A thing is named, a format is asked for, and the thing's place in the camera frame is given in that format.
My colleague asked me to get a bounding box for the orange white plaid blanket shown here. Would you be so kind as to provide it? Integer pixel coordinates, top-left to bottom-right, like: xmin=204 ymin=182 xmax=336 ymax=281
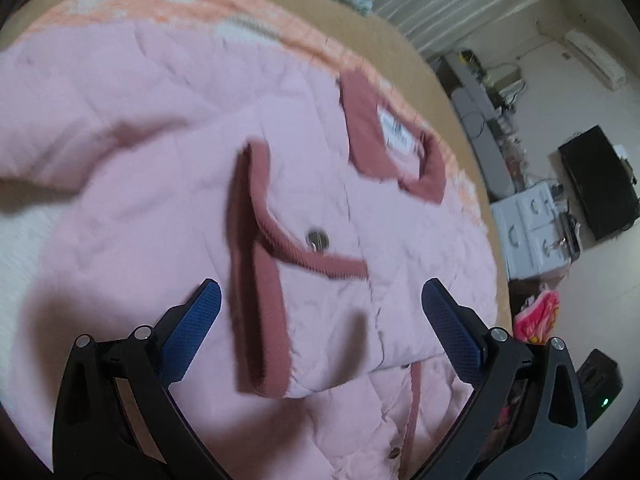
xmin=12 ymin=0 xmax=484 ymax=220

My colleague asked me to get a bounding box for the pink patterned blanket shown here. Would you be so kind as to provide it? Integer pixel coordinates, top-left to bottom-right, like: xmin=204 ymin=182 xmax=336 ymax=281
xmin=513 ymin=288 xmax=560 ymax=344

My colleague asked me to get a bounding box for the grey vanity desk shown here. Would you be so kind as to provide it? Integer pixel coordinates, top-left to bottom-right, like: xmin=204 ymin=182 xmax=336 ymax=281
xmin=432 ymin=52 xmax=516 ymax=200

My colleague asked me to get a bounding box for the tan bed cover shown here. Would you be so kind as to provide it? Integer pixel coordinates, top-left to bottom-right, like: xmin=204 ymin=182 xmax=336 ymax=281
xmin=1 ymin=0 xmax=492 ymax=330

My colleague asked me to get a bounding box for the white air conditioner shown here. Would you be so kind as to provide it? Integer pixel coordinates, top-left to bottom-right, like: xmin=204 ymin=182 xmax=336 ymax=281
xmin=564 ymin=28 xmax=627 ymax=91

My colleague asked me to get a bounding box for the white drawer chest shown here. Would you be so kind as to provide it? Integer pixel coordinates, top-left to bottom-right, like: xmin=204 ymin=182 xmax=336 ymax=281
xmin=490 ymin=182 xmax=574 ymax=281

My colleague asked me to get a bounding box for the black wall television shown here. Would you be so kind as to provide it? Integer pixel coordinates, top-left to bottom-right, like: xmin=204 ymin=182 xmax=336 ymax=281
xmin=558 ymin=126 xmax=639 ymax=240

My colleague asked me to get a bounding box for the pink quilted jacket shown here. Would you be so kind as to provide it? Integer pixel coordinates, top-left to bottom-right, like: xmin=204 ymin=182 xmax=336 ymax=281
xmin=1 ymin=22 xmax=498 ymax=479

